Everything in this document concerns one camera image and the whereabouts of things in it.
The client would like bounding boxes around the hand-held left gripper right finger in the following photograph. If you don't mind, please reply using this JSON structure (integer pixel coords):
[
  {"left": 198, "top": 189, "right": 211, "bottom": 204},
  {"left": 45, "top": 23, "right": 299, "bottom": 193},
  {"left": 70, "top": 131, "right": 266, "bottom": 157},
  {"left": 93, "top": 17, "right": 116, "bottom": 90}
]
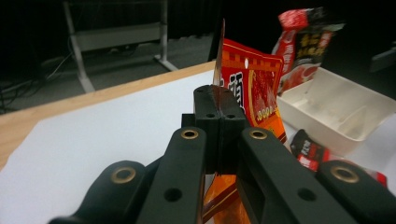
[{"left": 219, "top": 89, "right": 250, "bottom": 174}]

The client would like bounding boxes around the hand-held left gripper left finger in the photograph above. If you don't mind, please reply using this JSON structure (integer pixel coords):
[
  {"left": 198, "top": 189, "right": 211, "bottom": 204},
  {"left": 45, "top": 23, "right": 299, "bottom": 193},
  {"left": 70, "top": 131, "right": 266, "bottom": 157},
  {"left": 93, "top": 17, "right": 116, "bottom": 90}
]
[{"left": 181, "top": 84, "right": 222, "bottom": 174}]

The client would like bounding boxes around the large orange packet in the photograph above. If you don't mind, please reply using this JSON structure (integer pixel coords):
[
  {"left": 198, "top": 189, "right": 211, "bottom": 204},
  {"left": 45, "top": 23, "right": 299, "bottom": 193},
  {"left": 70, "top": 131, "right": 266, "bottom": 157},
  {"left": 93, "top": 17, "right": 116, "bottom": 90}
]
[{"left": 202, "top": 18, "right": 288, "bottom": 224}]

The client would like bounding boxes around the small red and black packet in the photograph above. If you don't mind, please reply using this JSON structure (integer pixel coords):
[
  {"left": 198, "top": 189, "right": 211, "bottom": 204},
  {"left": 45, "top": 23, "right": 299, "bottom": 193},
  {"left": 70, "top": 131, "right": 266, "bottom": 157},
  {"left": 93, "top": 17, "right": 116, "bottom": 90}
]
[{"left": 289, "top": 129, "right": 388, "bottom": 188}]

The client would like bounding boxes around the white divided container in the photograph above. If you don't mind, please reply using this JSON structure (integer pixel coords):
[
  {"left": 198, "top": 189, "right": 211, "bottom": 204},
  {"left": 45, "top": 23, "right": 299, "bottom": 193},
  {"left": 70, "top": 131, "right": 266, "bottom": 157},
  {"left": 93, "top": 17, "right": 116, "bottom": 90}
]
[{"left": 276, "top": 66, "right": 396, "bottom": 157}]

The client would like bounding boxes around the white table mat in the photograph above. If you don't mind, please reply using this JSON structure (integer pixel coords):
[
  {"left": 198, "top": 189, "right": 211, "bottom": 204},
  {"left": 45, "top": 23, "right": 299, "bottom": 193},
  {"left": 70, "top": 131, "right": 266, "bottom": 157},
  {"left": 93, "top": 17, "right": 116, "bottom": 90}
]
[{"left": 0, "top": 69, "right": 396, "bottom": 224}]

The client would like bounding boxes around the white metal stand frame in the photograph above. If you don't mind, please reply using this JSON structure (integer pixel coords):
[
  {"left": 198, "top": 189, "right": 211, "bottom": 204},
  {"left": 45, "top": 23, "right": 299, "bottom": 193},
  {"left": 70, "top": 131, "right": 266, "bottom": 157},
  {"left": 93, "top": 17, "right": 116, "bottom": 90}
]
[{"left": 63, "top": 0, "right": 179, "bottom": 94}]

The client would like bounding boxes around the aluminium floor rail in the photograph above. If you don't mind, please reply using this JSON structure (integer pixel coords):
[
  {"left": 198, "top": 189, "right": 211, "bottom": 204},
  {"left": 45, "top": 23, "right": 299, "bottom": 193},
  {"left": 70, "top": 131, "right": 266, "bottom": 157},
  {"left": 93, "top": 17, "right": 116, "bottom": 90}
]
[{"left": 369, "top": 46, "right": 396, "bottom": 74}]

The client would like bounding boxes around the bundle of floor cables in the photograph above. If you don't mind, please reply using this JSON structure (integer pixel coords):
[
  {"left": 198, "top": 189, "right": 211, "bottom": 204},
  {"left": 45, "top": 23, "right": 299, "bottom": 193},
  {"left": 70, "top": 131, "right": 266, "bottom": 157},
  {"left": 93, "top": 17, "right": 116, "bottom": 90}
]
[{"left": 0, "top": 52, "right": 78, "bottom": 115}]

